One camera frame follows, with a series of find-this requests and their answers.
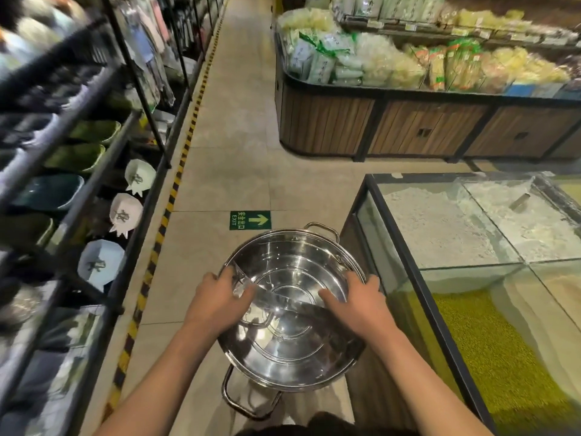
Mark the person's left hand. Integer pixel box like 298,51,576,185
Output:
183,270,258,345

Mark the person's right hand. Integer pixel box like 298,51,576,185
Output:
318,273,401,346

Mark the glass pot lid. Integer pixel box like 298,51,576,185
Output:
231,261,360,337

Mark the stainless steel stock pot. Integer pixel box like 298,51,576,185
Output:
216,222,369,421

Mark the person's right forearm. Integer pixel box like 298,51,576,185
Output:
359,328,496,436

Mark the person's left forearm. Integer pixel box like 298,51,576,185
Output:
93,320,225,436

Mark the green arrow floor sign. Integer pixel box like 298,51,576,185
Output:
229,210,271,230

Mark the glass bulk grain bin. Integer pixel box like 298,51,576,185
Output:
340,172,581,436

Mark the heap of white rice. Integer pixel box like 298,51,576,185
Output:
379,181,523,269

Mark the yellow black hazard tape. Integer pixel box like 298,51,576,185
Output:
103,0,228,423

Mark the person's dark clothing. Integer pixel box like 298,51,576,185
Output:
235,410,360,436

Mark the pink flower-shaped bowl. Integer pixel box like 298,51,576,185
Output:
109,193,144,238

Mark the white flower-shaped bowl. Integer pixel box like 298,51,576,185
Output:
124,159,157,196

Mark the heap of green mung beans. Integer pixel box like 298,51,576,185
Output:
399,290,581,436

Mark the wooden display stand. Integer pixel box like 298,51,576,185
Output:
274,22,581,162

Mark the heap of white flour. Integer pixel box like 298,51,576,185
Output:
458,177,581,263

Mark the light green plastic basin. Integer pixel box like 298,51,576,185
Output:
44,144,106,173
69,121,122,146

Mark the heap of pale beige grain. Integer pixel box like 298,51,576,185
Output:
495,263,581,386

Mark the teal plastic basin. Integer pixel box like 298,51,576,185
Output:
13,175,85,211

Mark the olive green plastic basin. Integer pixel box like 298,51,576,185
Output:
0,214,55,248

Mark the pile of pale dried-food bags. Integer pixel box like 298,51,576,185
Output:
278,8,570,93

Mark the pile of green-white noodle packets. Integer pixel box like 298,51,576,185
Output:
285,31,365,85

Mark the black metal shelving rack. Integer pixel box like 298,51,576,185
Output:
0,0,174,436

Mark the pile of orange-green packets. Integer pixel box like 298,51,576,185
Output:
411,38,483,92

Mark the row of hanging packaged goods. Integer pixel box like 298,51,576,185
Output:
113,0,182,109

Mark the row of dark stacked bowls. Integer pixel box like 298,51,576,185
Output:
0,54,110,168

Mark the row of shelf packets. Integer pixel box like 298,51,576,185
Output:
331,0,581,46

